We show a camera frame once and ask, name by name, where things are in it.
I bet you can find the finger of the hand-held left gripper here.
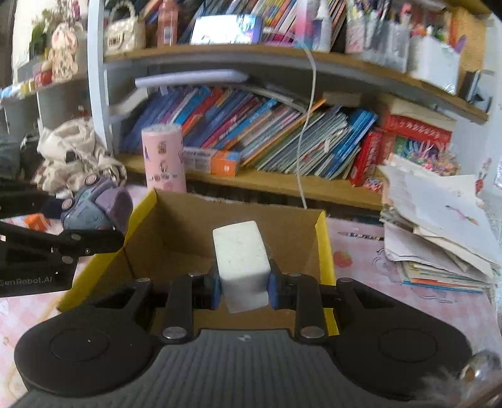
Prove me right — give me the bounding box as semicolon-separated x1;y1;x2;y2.
0;222;126;265

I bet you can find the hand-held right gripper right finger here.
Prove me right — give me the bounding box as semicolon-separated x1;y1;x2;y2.
268;259;387;345

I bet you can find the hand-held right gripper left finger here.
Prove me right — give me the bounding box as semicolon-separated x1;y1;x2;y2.
88;271;223;345

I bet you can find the white foam block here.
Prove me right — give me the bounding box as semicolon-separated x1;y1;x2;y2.
212;220;272;314

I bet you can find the purple toy car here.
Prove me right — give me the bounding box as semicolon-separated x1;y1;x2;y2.
61;174;134;232

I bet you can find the yellow cardboard box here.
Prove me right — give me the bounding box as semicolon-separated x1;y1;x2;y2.
59;188;340;337

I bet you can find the small orange object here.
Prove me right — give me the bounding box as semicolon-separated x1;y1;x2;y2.
24;214;52;233

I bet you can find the beige canvas bag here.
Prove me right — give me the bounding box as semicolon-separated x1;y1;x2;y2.
37;118;128;194

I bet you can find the wooden bookshelf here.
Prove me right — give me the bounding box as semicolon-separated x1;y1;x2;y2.
86;0;492;211

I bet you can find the pink printed cylinder cup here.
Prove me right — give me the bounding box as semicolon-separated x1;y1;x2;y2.
141;124;188;194

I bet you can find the orange and clear box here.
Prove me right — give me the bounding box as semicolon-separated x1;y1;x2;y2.
182;147;241;177

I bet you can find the red book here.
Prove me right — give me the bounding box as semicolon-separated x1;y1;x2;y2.
348;129;388;187

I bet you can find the row of colourful thin books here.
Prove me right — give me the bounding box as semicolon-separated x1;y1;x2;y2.
121;84;380;181

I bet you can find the messy stack of papers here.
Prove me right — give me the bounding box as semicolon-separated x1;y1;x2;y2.
377;154;502;295

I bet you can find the floral fabric plush toy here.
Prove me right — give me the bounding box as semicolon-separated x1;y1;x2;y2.
48;21;85;82

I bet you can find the white paper roll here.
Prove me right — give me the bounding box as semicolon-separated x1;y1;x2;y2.
134;69;249;89

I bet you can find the dried flower bunch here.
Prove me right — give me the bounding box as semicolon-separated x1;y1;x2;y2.
28;16;56;57

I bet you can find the cream quilted pearl purse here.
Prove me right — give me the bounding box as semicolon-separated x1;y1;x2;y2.
104;2;144;56

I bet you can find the thick red dictionary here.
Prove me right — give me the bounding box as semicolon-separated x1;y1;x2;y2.
381;98;458;158

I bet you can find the pink bottle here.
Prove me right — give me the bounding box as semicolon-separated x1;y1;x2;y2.
156;0;179;48

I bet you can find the tablet with lit screen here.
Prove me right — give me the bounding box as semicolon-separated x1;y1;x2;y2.
190;14;263;45

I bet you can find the white glue bottle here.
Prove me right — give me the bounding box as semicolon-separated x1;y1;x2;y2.
311;0;333;53

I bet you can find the clear pen holder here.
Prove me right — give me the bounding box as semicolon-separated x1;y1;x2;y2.
344;0;411;73

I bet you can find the row of upper shelf books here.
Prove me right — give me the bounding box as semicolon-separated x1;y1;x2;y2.
178;0;348;46

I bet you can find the white pen holder box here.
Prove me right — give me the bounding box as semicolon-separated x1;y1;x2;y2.
407;24;462;95

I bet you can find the white cable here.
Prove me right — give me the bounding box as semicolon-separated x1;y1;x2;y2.
296;42;318;211

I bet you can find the grey furry pompom keychain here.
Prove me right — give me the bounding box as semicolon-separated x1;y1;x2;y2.
419;350;502;408

